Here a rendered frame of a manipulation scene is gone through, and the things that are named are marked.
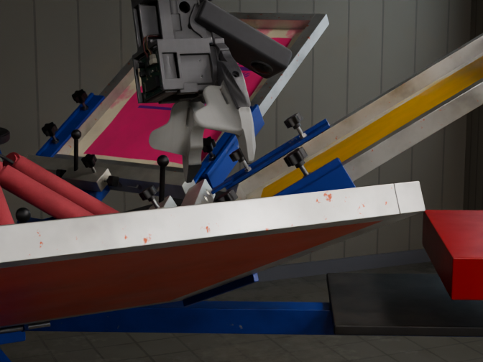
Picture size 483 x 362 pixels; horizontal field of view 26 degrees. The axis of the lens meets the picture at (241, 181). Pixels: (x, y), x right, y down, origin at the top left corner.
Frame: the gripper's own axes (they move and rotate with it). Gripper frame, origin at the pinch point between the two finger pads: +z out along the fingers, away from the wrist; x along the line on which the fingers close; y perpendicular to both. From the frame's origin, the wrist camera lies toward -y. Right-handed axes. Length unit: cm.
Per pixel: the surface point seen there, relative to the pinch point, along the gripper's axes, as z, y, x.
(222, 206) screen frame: 3.0, -1.8, -5.1
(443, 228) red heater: 8, -100, -93
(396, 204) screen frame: 5.0, -24.6, -4.8
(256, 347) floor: 50, -173, -336
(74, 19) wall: -122, -126, -394
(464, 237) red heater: 11, -98, -84
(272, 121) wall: -64, -235, -401
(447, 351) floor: 63, -247, -293
